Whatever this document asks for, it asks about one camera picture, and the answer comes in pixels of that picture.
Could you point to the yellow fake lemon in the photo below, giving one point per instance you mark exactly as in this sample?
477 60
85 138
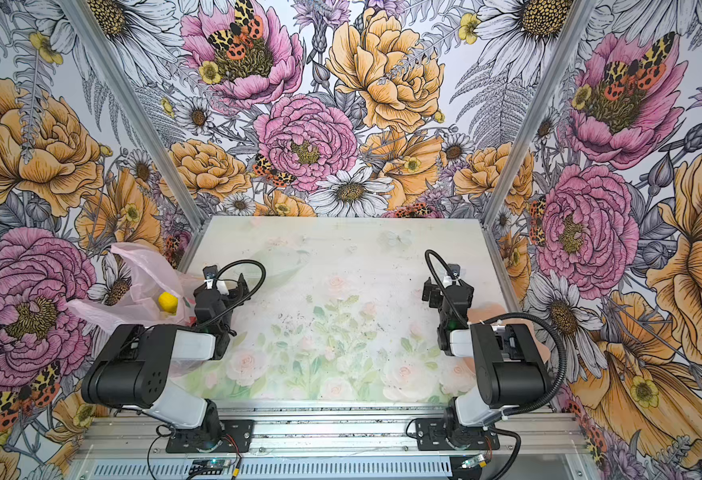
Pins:
168 303

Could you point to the aluminium mounting rail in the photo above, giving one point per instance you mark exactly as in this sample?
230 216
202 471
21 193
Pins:
291 430

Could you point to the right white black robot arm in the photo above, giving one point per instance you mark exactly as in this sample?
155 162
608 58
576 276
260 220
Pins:
509 372

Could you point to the left green circuit board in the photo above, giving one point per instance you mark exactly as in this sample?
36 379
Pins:
213 466

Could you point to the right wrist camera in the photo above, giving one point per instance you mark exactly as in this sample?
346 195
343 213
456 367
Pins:
452 277

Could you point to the green circuit board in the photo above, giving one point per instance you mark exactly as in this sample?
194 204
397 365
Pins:
477 461
213 466

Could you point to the aluminium corner post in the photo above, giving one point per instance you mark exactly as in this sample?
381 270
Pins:
85 25
573 31

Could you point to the white slotted cable duct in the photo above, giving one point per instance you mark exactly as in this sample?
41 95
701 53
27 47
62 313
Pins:
428 467

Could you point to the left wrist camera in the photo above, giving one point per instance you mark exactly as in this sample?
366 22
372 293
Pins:
211 275

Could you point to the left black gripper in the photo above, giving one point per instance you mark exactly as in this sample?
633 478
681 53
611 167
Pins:
212 305

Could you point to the pink plastic bag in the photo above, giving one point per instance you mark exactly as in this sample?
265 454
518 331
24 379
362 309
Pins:
150 274

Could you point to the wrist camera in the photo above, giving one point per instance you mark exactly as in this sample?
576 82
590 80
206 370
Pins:
211 275
452 277

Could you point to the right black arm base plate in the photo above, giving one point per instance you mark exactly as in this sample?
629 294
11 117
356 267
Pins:
439 434

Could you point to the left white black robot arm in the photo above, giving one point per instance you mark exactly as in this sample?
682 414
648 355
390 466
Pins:
133 371

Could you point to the left aluminium corner post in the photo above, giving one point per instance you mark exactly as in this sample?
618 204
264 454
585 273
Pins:
85 25

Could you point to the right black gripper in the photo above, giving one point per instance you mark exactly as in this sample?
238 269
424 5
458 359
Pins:
442 298

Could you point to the right aluminium corner post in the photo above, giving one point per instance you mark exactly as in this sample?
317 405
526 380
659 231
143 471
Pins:
573 31

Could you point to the right green circuit board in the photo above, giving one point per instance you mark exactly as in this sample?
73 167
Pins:
477 461

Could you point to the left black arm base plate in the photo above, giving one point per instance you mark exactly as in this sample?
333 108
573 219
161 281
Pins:
229 436

